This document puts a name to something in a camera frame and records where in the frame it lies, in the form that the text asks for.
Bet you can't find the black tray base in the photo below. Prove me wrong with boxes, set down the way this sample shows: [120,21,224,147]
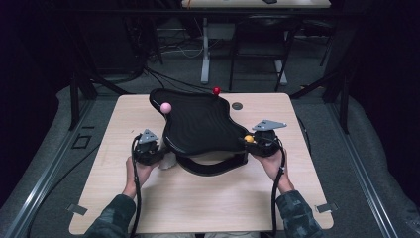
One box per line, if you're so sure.
[176,152,249,178]

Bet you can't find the black wavy tray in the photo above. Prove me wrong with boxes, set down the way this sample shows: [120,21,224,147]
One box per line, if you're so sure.
[149,87,251,158]

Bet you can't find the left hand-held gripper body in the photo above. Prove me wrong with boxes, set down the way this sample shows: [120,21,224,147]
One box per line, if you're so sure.
[133,128,169,166]

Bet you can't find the black metal stand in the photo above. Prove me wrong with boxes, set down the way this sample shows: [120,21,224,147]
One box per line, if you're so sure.
[290,65,351,135]
[67,70,133,132]

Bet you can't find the metal floor rail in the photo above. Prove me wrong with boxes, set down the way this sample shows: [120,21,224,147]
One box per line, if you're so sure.
[325,98,400,238]
[3,98,97,238]

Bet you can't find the person's left hand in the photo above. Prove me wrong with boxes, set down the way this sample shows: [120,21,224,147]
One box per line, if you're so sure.
[122,156,161,199]

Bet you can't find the hand-held gripper cable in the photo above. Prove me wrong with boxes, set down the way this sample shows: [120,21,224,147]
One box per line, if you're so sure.
[129,133,143,238]
[270,138,286,238]

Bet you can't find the right hand-held gripper cable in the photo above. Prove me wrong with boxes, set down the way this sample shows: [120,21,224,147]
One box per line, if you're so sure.
[270,138,286,238]

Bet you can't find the white table leg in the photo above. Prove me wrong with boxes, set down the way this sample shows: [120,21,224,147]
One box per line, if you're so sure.
[200,18,212,84]

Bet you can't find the person's right hand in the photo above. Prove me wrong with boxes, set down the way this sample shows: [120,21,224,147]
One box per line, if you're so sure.
[252,148,295,194]

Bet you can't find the left hand-held gripper cable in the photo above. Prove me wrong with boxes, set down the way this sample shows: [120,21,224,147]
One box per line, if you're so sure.
[129,133,143,238]

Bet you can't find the beige cloth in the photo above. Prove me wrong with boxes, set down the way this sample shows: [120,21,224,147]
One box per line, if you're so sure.
[157,152,178,171]

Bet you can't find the black chair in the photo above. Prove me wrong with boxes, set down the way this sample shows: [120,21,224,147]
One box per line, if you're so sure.
[228,14,303,93]

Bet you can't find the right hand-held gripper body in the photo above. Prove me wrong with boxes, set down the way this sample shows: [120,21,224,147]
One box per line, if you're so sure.
[246,119,287,158]

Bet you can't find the square floor socket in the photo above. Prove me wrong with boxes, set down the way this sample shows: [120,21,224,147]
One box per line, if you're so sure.
[70,133,93,150]

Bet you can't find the metal table bracket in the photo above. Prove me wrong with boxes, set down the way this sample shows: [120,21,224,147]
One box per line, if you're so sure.
[314,201,340,214]
[66,203,88,216]

